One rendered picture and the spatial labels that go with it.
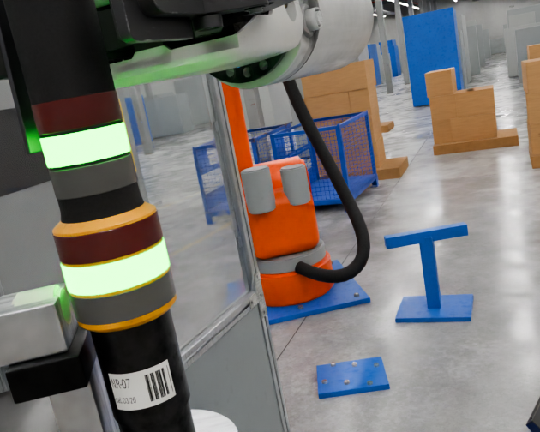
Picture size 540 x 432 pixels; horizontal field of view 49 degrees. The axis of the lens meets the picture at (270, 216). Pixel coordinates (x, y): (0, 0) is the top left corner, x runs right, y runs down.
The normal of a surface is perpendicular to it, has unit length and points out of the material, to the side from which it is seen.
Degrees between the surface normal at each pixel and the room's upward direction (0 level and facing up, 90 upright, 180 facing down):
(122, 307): 90
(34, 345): 90
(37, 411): 37
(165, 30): 90
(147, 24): 90
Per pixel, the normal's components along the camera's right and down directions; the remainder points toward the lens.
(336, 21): 0.90, 0.11
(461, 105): -0.32, 0.27
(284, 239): 0.13, 0.21
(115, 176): 0.67, 0.05
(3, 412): 0.09, -0.66
